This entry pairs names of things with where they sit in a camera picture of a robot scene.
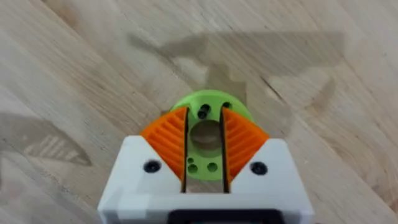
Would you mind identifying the green disc with holes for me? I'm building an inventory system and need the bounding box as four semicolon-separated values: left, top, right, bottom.
169;89;255;182

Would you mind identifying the black screw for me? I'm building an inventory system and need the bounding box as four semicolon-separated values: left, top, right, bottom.
197;105;211;119

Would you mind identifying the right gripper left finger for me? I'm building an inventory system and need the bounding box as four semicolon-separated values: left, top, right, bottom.
97;106;190;224

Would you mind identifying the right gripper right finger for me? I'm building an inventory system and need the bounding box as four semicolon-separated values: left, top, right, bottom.
220;107;315;224

